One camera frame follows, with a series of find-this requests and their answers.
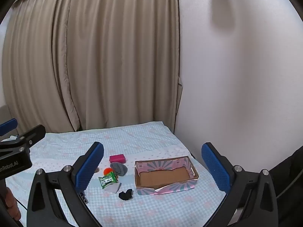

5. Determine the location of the light blue checked blanket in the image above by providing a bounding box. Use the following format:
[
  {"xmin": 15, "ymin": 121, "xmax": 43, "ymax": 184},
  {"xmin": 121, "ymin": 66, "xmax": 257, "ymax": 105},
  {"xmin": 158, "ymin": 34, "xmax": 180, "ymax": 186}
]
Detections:
[{"xmin": 5, "ymin": 121, "xmax": 228, "ymax": 227}]

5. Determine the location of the person's left hand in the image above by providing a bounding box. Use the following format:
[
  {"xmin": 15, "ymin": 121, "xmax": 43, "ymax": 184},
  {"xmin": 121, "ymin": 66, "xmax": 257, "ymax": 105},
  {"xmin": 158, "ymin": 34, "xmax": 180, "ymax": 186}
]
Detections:
[{"xmin": 0, "ymin": 187, "xmax": 22, "ymax": 222}]

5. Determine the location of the beige pleated curtain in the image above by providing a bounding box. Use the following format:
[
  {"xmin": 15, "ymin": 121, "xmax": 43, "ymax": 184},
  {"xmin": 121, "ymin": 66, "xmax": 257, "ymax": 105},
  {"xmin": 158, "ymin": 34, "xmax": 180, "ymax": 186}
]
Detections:
[{"xmin": 3, "ymin": 0, "xmax": 184, "ymax": 132}]

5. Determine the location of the pink printed cardboard box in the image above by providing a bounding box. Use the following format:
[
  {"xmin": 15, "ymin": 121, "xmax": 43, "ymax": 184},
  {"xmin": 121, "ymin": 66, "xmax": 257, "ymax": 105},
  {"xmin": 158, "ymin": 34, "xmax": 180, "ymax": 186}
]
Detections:
[{"xmin": 134, "ymin": 155, "xmax": 199, "ymax": 196}]

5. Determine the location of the dark cloth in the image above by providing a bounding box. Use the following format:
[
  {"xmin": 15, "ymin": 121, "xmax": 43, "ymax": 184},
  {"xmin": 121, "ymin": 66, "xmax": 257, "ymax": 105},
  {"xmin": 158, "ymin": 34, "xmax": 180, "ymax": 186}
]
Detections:
[{"xmin": 269, "ymin": 144, "xmax": 303, "ymax": 227}]

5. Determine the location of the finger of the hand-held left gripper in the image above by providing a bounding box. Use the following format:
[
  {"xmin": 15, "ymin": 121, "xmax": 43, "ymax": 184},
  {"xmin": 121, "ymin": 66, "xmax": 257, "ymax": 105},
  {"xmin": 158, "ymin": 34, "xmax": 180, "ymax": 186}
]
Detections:
[
  {"xmin": 0, "ymin": 119, "xmax": 18, "ymax": 136},
  {"xmin": 0, "ymin": 124, "xmax": 46, "ymax": 151}
]

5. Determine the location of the black sock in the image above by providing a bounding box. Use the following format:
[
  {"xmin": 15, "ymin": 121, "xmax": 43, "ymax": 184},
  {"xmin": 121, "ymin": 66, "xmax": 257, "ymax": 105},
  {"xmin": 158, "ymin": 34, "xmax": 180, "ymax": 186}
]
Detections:
[{"xmin": 118, "ymin": 189, "xmax": 134, "ymax": 201}]

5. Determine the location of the pink fabric pouch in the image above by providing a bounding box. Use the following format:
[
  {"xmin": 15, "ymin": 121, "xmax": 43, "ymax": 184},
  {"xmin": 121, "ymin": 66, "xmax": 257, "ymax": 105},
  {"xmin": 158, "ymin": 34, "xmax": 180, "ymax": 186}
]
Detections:
[{"xmin": 109, "ymin": 154, "xmax": 126, "ymax": 163}]

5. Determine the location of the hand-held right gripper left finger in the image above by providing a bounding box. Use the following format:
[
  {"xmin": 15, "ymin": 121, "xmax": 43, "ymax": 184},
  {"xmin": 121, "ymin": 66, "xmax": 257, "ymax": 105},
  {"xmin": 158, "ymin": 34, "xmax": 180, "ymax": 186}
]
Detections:
[{"xmin": 27, "ymin": 141, "xmax": 105, "ymax": 227}]

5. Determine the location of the green snack packet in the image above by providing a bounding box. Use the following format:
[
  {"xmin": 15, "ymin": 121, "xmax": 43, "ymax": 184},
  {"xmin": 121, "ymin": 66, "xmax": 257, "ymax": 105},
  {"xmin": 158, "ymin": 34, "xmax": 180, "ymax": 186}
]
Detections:
[{"xmin": 98, "ymin": 172, "xmax": 119, "ymax": 190}]

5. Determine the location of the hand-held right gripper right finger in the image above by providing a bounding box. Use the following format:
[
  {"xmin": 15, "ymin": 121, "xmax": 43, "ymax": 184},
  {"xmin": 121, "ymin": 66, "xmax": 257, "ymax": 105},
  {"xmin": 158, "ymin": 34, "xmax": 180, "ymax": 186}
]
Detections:
[{"xmin": 201, "ymin": 142, "xmax": 279, "ymax": 227}]

